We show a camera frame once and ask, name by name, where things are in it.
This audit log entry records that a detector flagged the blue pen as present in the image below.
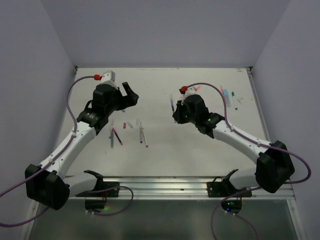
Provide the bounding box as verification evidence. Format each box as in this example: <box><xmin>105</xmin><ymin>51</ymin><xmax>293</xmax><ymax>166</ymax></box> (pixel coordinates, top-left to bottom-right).
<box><xmin>169</xmin><ymin>93</ymin><xmax>175</xmax><ymax>113</ymax></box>

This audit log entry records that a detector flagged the white blue-tipped marker pen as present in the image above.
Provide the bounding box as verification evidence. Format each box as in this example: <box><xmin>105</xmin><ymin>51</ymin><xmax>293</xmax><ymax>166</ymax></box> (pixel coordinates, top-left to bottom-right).
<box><xmin>139</xmin><ymin>121</ymin><xmax>143</xmax><ymax>144</ymax></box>

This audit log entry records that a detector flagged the red pen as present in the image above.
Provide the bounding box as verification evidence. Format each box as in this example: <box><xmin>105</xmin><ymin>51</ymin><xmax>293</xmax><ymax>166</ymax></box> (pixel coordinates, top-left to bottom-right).
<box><xmin>112</xmin><ymin>128</ymin><xmax>123</xmax><ymax>146</ymax></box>

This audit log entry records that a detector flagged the purple highlighter pen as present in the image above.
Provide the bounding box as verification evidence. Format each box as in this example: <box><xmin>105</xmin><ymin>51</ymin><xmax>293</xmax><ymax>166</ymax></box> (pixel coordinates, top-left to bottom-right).
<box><xmin>110</xmin><ymin>131</ymin><xmax>114</xmax><ymax>149</ymax></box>

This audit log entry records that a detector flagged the grey marker pen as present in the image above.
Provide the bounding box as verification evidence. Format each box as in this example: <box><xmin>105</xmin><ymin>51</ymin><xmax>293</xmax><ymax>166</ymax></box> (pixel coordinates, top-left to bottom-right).
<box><xmin>108</xmin><ymin>122</ymin><xmax>112</xmax><ymax>139</ymax></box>

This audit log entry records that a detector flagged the green capped marker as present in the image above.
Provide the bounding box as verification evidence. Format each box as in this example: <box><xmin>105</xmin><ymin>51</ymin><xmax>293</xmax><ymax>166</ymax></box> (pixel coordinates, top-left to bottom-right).
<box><xmin>231</xmin><ymin>91</ymin><xmax>238</xmax><ymax>111</ymax></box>

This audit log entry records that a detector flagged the pink capped marker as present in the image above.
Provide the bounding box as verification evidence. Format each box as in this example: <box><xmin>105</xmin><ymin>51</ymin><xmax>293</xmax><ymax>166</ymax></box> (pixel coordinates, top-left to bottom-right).
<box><xmin>142</xmin><ymin>127</ymin><xmax>149</xmax><ymax>148</ymax></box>

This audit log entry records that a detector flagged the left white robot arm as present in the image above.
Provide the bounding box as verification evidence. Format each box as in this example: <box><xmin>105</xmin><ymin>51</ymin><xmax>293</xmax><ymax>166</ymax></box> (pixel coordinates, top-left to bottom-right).
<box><xmin>24</xmin><ymin>81</ymin><xmax>139</xmax><ymax>210</ymax></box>

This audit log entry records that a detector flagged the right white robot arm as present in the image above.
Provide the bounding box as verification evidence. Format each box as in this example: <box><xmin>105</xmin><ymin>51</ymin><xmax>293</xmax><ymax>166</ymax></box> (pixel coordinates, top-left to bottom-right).
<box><xmin>172</xmin><ymin>94</ymin><xmax>295</xmax><ymax>197</ymax></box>

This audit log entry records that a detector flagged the light blue highlighter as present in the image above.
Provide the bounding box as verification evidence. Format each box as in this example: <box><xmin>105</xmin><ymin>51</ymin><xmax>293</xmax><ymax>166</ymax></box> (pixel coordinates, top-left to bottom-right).
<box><xmin>223</xmin><ymin>88</ymin><xmax>231</xmax><ymax>108</ymax></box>

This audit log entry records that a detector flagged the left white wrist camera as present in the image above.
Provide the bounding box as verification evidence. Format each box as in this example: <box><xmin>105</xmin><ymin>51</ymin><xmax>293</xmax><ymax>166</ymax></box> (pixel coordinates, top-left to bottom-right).
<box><xmin>100</xmin><ymin>70</ymin><xmax>116</xmax><ymax>85</ymax></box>

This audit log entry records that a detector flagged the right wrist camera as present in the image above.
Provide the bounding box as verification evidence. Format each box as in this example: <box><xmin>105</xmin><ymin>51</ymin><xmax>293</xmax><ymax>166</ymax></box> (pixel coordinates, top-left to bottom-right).
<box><xmin>184</xmin><ymin>86</ymin><xmax>198</xmax><ymax>98</ymax></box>

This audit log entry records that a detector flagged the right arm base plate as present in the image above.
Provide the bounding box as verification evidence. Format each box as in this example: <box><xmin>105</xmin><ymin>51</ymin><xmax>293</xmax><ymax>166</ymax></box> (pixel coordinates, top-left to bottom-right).
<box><xmin>206</xmin><ymin>181</ymin><xmax>246</xmax><ymax>198</ymax></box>

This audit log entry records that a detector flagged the aluminium rail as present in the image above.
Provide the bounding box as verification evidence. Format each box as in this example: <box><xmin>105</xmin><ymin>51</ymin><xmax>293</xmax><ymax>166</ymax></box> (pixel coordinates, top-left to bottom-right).
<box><xmin>32</xmin><ymin>176</ymin><xmax>296</xmax><ymax>201</ymax></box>

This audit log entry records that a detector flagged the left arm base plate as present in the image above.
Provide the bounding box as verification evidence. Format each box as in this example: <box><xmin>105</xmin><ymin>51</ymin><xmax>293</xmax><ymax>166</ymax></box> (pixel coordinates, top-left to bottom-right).
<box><xmin>77</xmin><ymin>181</ymin><xmax>120</xmax><ymax>198</ymax></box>

